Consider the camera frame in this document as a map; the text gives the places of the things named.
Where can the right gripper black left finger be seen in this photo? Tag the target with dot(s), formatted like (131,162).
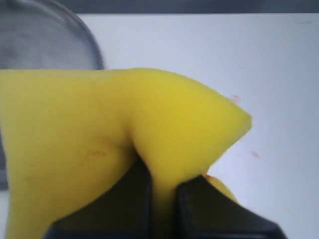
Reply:
(121,213)

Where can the round steel plate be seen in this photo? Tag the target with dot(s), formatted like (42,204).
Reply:
(43,34)

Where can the grey backdrop cloth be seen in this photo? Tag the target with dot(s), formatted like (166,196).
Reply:
(191,6)

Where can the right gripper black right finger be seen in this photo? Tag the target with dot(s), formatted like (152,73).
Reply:
(202,212)

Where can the yellow sponge block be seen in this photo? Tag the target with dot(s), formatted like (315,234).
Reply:
(70,135)

